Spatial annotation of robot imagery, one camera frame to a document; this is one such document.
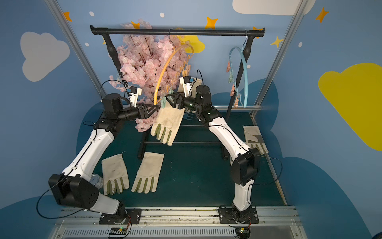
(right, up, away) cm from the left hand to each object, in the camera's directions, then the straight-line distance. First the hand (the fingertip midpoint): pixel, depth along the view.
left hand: (156, 104), depth 72 cm
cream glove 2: (-10, -42, +14) cm, 46 cm away
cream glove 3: (+6, -7, +3) cm, 10 cm away
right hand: (+8, +5, -1) cm, 9 cm away
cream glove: (-28, -41, +15) cm, 52 cm away
